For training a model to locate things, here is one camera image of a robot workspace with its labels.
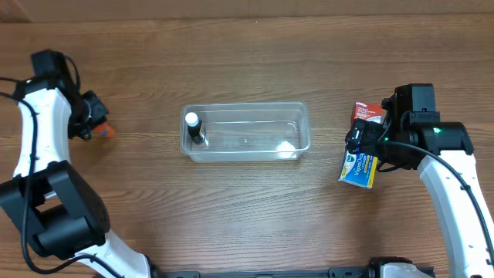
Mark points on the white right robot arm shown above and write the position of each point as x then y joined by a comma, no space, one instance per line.
414,137

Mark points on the blue VapoDrops box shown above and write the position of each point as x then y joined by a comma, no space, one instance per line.
358,170

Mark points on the dark bottle white cap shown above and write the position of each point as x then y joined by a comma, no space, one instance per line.
195,127

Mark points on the orange bottle white cap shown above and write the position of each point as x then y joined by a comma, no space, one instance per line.
105,130

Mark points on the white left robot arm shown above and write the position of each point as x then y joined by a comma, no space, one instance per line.
62,220

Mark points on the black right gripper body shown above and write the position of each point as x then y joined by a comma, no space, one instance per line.
359,135

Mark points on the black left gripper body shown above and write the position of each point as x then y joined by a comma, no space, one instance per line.
95,112

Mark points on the clear plastic container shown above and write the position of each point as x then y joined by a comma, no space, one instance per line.
248,132

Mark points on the red medicine box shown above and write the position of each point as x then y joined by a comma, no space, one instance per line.
367,111

